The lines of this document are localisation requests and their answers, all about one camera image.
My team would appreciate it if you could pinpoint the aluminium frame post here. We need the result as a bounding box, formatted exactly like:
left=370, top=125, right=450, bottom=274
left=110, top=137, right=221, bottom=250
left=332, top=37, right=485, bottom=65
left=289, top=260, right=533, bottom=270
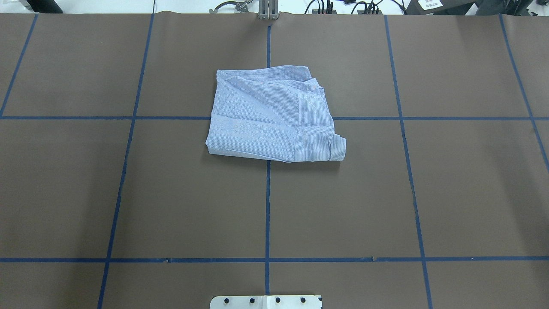
left=258, top=0, right=280, bottom=20

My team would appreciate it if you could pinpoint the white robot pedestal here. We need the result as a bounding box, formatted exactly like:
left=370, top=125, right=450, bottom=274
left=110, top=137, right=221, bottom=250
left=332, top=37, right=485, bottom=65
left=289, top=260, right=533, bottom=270
left=209, top=295, right=323, bottom=309

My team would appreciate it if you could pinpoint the light blue striped shirt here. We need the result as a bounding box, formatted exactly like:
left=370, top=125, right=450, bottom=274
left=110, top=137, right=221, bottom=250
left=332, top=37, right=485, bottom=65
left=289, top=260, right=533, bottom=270
left=205, top=65, right=347, bottom=163

